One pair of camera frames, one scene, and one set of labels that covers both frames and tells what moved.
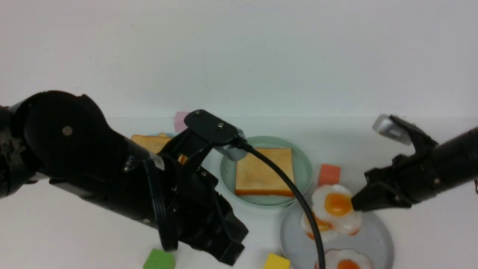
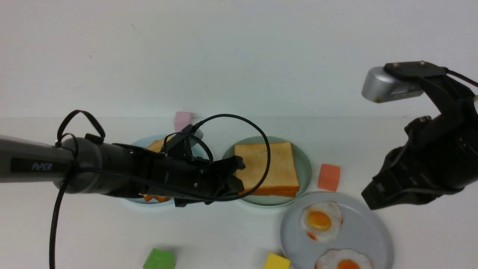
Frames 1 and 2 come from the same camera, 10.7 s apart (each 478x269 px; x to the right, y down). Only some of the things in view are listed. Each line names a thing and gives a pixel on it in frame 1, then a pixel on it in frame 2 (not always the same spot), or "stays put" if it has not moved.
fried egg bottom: x=344 y=259 stays put
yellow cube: x=274 y=261 stays put
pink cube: x=179 y=123 stays put
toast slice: x=153 y=144 to x=282 y=179
